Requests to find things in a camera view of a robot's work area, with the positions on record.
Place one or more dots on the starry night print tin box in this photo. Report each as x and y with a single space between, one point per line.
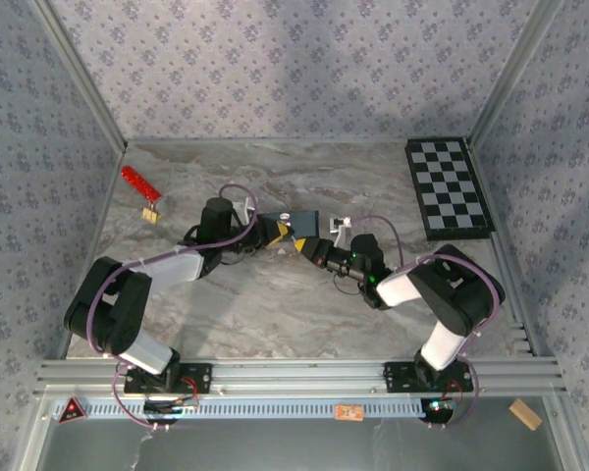
304 223

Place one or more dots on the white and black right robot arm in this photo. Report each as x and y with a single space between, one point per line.
456 294

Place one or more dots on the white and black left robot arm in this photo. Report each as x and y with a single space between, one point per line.
118 304

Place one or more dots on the red glitter tube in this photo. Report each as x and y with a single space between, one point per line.
140 183

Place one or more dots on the black and grey checkerboard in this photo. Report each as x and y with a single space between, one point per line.
446 186

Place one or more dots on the orange tag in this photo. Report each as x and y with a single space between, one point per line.
348 412

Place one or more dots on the round black LED board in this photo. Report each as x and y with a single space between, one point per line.
437 411

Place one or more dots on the black left connector board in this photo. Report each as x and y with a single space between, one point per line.
169 411

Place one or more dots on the wooden block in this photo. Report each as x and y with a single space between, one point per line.
525 414

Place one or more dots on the red triangle warning sticker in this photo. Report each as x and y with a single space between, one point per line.
71 411

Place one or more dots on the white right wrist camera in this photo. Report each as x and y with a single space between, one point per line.
335 225

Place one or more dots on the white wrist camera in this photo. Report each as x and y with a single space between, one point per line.
335 225
248 206

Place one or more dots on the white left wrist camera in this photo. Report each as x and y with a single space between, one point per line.
248 206

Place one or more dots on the aluminium front rail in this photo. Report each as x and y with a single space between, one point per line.
299 375

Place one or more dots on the aluminium side rail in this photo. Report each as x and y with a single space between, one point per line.
508 245
93 235

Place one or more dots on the aluminium frame post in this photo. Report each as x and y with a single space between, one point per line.
515 73
78 73

